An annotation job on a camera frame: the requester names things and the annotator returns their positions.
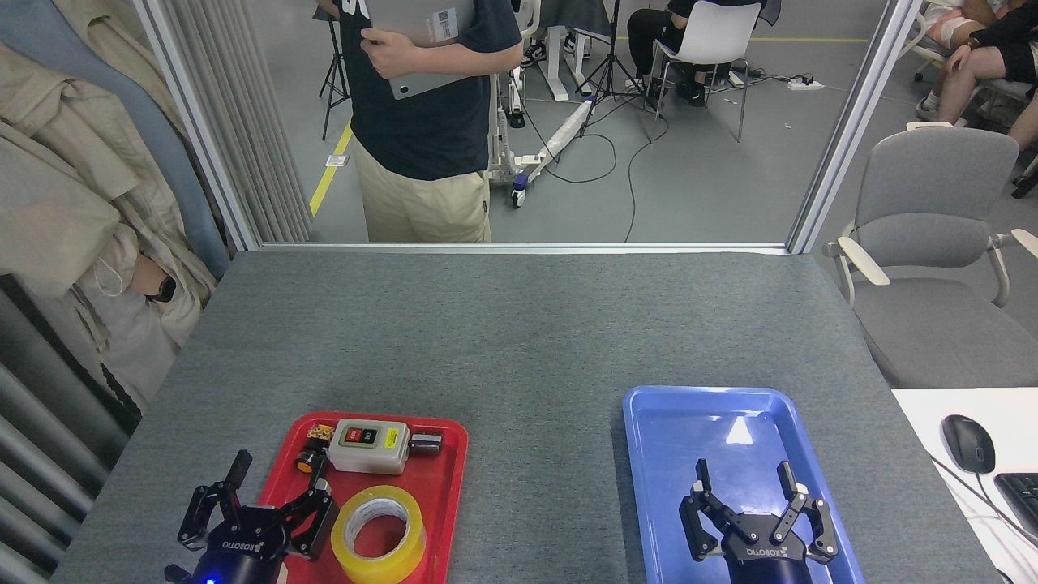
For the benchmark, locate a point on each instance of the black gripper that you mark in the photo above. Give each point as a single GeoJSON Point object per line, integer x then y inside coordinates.
{"type": "Point", "coordinates": [766, 556]}
{"type": "Point", "coordinates": [243, 551]}

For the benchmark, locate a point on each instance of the yellow tape roll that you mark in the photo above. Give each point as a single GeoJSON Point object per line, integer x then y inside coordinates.
{"type": "Point", "coordinates": [357, 560]}

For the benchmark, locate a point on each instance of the grey tablet computer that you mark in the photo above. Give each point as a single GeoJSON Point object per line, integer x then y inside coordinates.
{"type": "Point", "coordinates": [413, 20]}

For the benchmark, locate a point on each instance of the person's hand with watch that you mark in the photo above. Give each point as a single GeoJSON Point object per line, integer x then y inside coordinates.
{"type": "Point", "coordinates": [150, 280]}

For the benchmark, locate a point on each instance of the standing person's left hand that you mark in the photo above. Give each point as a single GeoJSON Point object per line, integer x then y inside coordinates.
{"type": "Point", "coordinates": [393, 55]}

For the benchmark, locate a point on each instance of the orange push button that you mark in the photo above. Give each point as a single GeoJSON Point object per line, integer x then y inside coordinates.
{"type": "Point", "coordinates": [310, 458]}

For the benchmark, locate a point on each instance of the blue plastic tray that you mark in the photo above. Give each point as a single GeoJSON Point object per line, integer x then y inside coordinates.
{"type": "Point", "coordinates": [673, 438]}

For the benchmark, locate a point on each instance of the small black cylinder part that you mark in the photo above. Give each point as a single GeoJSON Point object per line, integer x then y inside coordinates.
{"type": "Point", "coordinates": [426, 443]}

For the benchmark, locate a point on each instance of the red plastic tray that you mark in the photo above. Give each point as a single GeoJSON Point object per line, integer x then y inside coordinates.
{"type": "Point", "coordinates": [442, 503]}

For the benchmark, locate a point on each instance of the white desk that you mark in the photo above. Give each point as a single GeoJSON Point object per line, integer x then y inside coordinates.
{"type": "Point", "coordinates": [924, 414]}

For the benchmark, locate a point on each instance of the black computer mouse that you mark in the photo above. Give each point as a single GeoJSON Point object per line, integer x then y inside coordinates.
{"type": "Point", "coordinates": [967, 444]}

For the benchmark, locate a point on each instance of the grey ribbed panel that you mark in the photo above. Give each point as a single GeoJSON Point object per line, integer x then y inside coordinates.
{"type": "Point", "coordinates": [40, 454]}

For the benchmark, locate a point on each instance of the black keyboard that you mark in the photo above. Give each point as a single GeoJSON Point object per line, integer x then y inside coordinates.
{"type": "Point", "coordinates": [1022, 503]}

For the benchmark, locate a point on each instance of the grey office chair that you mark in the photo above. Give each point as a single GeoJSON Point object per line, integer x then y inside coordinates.
{"type": "Point", "coordinates": [932, 243]}

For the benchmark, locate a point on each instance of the beige hanging coats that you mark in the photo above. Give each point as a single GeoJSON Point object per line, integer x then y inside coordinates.
{"type": "Point", "coordinates": [65, 186]}

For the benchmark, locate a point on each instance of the grey pleated curtain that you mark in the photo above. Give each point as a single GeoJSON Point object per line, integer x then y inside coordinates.
{"type": "Point", "coordinates": [243, 122]}

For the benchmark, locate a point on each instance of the blue hanging cloth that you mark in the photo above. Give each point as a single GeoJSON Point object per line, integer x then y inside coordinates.
{"type": "Point", "coordinates": [154, 122]}

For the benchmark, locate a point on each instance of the standing person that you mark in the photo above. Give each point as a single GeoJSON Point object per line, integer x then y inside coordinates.
{"type": "Point", "coordinates": [422, 138]}

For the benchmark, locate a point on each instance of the white stand on wheels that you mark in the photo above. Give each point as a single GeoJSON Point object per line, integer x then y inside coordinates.
{"type": "Point", "coordinates": [559, 138]}

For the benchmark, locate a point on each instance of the white power strip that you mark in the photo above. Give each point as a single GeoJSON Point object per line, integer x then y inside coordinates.
{"type": "Point", "coordinates": [805, 83]}

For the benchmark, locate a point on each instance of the thin black stand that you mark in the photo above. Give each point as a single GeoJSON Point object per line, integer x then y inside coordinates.
{"type": "Point", "coordinates": [332, 81]}

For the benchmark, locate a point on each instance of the black tripod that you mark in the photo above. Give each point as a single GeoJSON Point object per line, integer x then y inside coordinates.
{"type": "Point", "coordinates": [612, 57]}

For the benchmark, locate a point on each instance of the white plastic chair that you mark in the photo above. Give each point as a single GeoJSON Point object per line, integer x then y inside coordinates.
{"type": "Point", "coordinates": [714, 32]}

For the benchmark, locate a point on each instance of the seated people with bare legs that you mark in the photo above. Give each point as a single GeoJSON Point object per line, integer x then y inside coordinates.
{"type": "Point", "coordinates": [973, 65]}

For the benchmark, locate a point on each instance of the seated person behind white chair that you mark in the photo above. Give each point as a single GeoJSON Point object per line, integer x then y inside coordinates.
{"type": "Point", "coordinates": [649, 28]}

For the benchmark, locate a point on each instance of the white two-button switch box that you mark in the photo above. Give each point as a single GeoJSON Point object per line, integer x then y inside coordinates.
{"type": "Point", "coordinates": [369, 454]}

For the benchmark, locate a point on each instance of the silver frame rail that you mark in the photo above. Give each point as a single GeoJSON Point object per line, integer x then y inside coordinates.
{"type": "Point", "coordinates": [527, 247]}

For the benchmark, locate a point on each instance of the silver frame post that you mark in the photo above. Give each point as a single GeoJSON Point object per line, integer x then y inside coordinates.
{"type": "Point", "coordinates": [851, 130]}
{"type": "Point", "coordinates": [195, 122]}

